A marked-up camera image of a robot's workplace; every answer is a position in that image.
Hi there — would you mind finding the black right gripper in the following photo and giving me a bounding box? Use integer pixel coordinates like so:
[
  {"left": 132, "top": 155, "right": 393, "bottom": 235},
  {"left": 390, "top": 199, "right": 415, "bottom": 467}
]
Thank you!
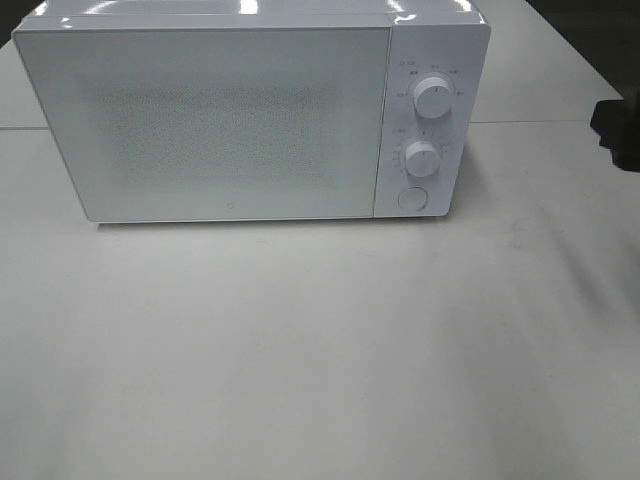
[{"left": 590, "top": 98, "right": 640, "bottom": 173}]

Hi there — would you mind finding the white dial knob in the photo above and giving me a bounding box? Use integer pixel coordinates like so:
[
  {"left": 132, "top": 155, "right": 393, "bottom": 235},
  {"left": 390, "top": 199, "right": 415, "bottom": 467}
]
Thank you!
[
  {"left": 409, "top": 72, "right": 455, "bottom": 120},
  {"left": 404, "top": 141, "right": 441, "bottom": 178}
]

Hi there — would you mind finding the round white door button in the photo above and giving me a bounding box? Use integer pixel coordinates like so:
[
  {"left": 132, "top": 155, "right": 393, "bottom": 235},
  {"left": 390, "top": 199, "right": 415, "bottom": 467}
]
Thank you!
[{"left": 398, "top": 187, "right": 428, "bottom": 212}]

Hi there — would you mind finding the white microwave door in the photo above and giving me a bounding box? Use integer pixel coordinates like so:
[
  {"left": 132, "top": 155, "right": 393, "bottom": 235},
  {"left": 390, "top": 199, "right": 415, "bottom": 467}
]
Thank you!
[{"left": 16, "top": 28, "right": 389, "bottom": 223}]

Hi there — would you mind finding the white microwave oven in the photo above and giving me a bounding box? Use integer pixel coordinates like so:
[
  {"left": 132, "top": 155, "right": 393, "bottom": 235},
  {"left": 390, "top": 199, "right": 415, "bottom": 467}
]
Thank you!
[{"left": 12, "top": 1, "right": 491, "bottom": 222}]

